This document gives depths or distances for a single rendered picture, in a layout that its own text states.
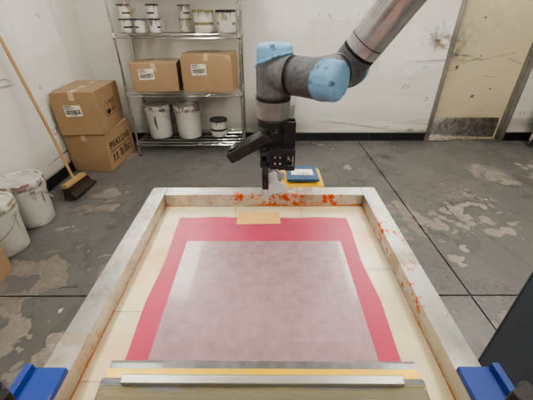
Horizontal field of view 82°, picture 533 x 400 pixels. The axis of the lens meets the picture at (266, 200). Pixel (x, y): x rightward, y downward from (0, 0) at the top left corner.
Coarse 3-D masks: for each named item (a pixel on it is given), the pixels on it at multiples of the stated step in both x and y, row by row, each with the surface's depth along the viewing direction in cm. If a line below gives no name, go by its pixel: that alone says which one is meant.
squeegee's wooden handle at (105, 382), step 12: (108, 384) 38; (120, 384) 38; (408, 384) 38; (420, 384) 38; (96, 396) 37; (108, 396) 37; (120, 396) 37; (132, 396) 37; (144, 396) 37; (156, 396) 37; (168, 396) 37; (180, 396) 37; (192, 396) 37; (204, 396) 37; (216, 396) 37; (228, 396) 37; (240, 396) 37; (252, 396) 37; (264, 396) 37; (276, 396) 37; (288, 396) 37; (300, 396) 37; (312, 396) 37; (324, 396) 37; (336, 396) 37; (348, 396) 37; (360, 396) 37; (372, 396) 37; (384, 396) 37; (396, 396) 37; (408, 396) 37; (420, 396) 37
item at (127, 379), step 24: (144, 384) 37; (168, 384) 37; (192, 384) 37; (216, 384) 37; (240, 384) 37; (264, 384) 37; (288, 384) 37; (312, 384) 37; (336, 384) 37; (360, 384) 37; (384, 384) 37
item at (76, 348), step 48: (192, 192) 79; (240, 192) 79; (288, 192) 79; (336, 192) 79; (144, 240) 65; (384, 240) 64; (96, 288) 52; (432, 288) 52; (96, 336) 47; (432, 336) 46
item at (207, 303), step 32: (192, 224) 73; (224, 224) 73; (256, 224) 73; (192, 256) 64; (224, 256) 64; (256, 256) 64; (160, 288) 56; (192, 288) 56; (224, 288) 56; (256, 288) 56; (160, 320) 51; (192, 320) 51; (224, 320) 51; (256, 320) 51; (128, 352) 46; (160, 352) 46; (192, 352) 46; (224, 352) 46; (256, 352) 46
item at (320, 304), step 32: (288, 224) 73; (320, 224) 73; (288, 256) 64; (320, 256) 64; (352, 256) 64; (288, 288) 56; (320, 288) 56; (352, 288) 56; (288, 320) 51; (320, 320) 51; (352, 320) 51; (384, 320) 51; (288, 352) 46; (320, 352) 46; (352, 352) 46; (384, 352) 46
